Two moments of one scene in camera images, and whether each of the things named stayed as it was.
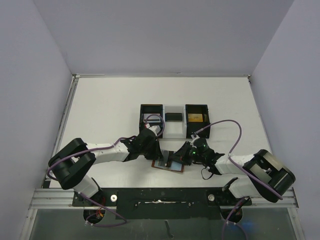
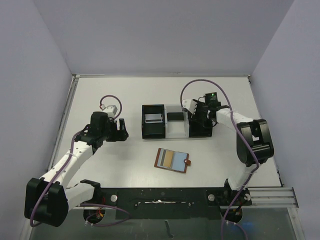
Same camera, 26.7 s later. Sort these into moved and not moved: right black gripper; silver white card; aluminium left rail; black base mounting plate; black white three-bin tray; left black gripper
Moved: right black gripper; left black gripper
Not moved: black white three-bin tray; silver white card; black base mounting plate; aluminium left rail
